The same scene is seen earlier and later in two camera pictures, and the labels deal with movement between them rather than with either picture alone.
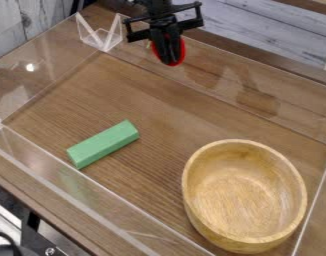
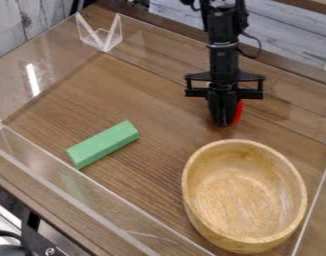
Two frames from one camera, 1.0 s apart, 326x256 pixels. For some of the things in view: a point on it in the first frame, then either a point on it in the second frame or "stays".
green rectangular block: [103, 144] stays
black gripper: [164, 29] → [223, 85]
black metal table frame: [35, 244] stays
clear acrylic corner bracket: [101, 38] stays
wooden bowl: [244, 195] stays
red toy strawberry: [180, 55] → [238, 112]
